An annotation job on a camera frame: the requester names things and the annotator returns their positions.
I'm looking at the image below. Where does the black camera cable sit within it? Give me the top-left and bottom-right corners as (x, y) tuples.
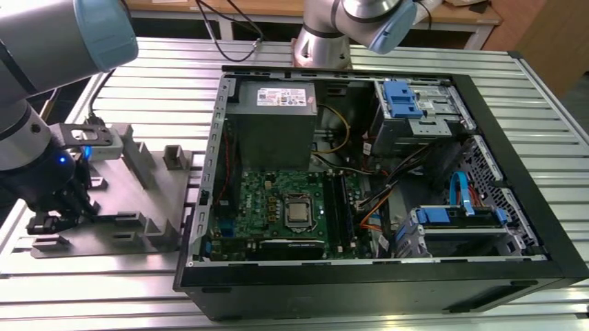
(84, 68), (116, 125)

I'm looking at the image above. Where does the metal disk bay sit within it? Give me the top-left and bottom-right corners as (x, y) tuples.
(390, 206), (525, 258)

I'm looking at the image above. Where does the grey parts rack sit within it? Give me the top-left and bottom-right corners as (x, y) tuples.
(30, 123), (206, 259)

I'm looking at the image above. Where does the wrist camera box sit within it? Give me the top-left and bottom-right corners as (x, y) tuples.
(48, 122), (126, 162)

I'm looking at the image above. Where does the black cable bundle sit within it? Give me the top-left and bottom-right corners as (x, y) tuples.
(358, 144), (457, 208)

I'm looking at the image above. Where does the blue SATA cable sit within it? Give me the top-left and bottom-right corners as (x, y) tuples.
(450, 171), (478, 217)

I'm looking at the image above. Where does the hard disk in blue carrier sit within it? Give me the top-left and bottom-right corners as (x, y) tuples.
(416, 205), (510, 230)

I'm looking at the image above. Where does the silver CPU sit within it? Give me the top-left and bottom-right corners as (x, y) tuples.
(287, 202), (313, 221)

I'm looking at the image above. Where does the metal socket cover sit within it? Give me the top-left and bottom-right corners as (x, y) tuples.
(281, 192), (319, 231)

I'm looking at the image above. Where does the yellow wire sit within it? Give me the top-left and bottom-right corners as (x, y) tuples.
(317, 105), (351, 152)

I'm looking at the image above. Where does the metal drive cage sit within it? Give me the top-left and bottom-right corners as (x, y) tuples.
(371, 79), (478, 156)

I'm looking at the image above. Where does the black RAM slot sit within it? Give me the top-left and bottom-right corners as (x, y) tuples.
(325, 174), (335, 242)
(337, 174), (346, 242)

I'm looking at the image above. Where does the grey power supply unit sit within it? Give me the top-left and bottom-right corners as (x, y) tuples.
(225, 81), (318, 172)

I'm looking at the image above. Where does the orange wire bundle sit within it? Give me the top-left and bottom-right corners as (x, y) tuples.
(361, 203), (393, 231)

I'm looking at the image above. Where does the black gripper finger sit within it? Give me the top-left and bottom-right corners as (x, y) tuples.
(70, 178), (99, 223)
(26, 209), (79, 236)

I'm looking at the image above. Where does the blue drive caddy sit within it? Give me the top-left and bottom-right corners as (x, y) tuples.
(381, 79), (422, 118)

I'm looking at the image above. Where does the green motherboard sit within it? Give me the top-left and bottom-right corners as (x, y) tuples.
(209, 168), (369, 261)

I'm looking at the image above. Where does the black graphics card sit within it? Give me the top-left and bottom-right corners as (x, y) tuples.
(250, 237), (326, 261)

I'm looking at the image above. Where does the red twisted wire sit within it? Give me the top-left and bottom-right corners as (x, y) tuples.
(219, 134), (233, 204)

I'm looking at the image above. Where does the brown cabinet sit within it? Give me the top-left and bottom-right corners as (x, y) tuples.
(482, 0), (589, 90)

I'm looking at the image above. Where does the black PC case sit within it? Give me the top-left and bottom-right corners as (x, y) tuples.
(172, 64), (589, 321)

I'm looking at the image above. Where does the wooden desk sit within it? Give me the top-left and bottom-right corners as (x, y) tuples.
(123, 0), (502, 51)

